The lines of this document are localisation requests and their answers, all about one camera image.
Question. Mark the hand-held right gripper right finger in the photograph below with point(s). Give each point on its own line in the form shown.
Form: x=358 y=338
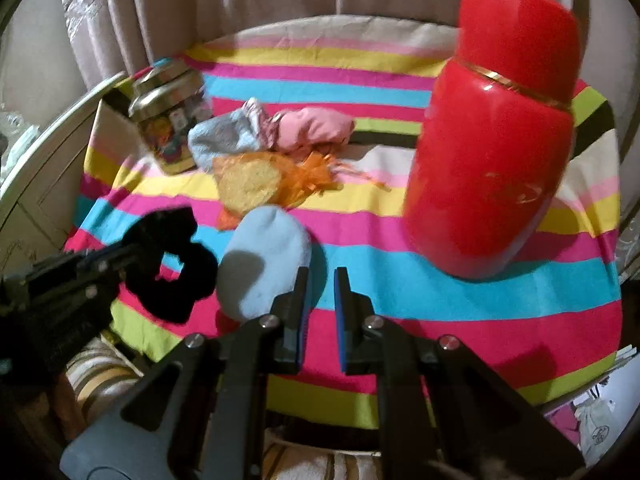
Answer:
x=342 y=320

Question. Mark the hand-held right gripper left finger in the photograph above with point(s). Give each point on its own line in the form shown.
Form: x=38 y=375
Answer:
x=302 y=310

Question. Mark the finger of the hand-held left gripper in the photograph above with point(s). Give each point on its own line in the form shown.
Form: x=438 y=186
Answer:
x=75 y=265
x=65 y=295

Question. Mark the light blue sock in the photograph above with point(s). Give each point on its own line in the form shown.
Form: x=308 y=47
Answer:
x=270 y=250
x=220 y=140

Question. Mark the black scrunchie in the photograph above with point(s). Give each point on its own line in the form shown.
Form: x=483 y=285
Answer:
x=197 y=280

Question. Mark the rainbow striped tablecloth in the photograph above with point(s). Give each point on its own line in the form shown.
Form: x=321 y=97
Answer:
x=400 y=305

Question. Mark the brown striped towel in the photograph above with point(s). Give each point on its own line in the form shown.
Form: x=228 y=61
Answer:
x=100 y=375

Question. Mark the white carved cabinet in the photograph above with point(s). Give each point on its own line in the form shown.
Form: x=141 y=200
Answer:
x=40 y=195

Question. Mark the orange organza bag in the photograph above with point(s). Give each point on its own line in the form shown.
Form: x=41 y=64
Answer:
x=255 y=185

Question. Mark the glass jar with gold lid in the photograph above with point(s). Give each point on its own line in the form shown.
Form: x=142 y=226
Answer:
x=165 y=125

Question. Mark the pale pink cloth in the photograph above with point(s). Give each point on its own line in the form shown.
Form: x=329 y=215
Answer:
x=315 y=127

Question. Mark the pink white patterned pouch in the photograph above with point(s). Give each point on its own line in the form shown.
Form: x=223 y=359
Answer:
x=260 y=115

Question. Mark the red canister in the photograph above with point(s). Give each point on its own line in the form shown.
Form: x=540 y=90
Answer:
x=490 y=160

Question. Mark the white printed cloth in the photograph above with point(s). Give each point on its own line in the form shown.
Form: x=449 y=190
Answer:
x=597 y=430

